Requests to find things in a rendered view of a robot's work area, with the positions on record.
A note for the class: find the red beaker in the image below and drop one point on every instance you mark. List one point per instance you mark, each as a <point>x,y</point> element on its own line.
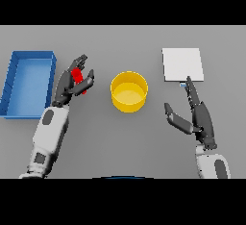
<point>78,76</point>

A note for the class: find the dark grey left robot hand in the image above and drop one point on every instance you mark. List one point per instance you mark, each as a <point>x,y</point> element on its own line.
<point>65,84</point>

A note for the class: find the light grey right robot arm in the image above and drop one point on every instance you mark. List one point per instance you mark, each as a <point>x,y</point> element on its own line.
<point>211,166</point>

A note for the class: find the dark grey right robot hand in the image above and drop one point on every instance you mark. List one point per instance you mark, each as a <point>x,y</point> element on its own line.
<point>201,116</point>

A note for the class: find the blue tray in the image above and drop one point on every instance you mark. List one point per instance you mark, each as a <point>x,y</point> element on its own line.
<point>29,84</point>

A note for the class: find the pale square measuring scale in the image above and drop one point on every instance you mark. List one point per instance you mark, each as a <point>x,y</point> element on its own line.
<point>182,64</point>

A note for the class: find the yellow bowl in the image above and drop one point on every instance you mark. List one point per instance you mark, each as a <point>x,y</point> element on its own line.
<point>129,91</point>

